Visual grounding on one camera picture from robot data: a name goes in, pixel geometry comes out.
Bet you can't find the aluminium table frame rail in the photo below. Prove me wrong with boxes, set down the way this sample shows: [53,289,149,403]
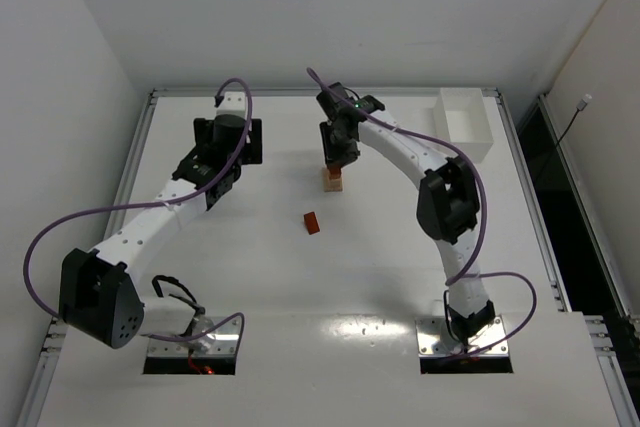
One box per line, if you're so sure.
[14,86,640,427]

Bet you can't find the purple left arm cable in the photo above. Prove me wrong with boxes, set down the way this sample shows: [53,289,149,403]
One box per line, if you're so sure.
[23,78,254,343]

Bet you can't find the black wall cable white plug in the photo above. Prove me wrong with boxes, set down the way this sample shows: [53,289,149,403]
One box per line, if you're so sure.
[552,93,594,151]

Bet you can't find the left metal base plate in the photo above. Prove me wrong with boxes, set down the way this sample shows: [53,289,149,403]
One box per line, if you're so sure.
[146,316,243,359]

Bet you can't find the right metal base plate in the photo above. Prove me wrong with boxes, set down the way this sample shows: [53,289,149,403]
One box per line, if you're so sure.
[416,316,509,359]

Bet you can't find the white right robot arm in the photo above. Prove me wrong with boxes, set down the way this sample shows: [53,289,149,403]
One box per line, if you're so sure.
[316,83,495,345]

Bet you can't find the long light wood block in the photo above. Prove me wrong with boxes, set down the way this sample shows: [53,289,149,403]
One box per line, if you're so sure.
[332,179,343,192]
[323,179,336,192]

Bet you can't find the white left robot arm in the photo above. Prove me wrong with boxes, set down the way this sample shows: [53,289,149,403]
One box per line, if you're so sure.
[59,114,263,349]

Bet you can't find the red-brown wood block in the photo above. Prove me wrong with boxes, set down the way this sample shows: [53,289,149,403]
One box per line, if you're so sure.
[326,166,342,177]
[303,212,320,235]

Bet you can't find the white perforated box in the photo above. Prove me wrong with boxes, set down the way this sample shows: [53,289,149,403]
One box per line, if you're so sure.
[432,88,494,163]

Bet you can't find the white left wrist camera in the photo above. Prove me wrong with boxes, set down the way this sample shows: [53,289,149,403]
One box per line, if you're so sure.
[214,91,247,119]

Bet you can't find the metal base plate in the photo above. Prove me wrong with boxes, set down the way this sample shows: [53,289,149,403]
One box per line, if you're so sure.
[146,316,243,359]
[416,316,509,359]

